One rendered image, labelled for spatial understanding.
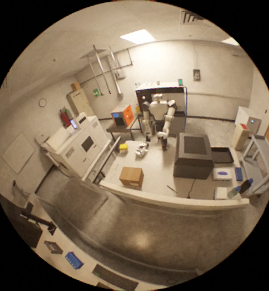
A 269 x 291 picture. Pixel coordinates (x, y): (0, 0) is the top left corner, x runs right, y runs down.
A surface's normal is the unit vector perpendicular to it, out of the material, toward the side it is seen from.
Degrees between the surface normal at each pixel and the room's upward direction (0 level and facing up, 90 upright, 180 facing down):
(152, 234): 0
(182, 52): 90
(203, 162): 51
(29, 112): 90
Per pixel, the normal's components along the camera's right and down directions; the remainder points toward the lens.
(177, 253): -0.24, -0.72
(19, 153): 0.91, 0.07
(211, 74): -0.34, 0.69
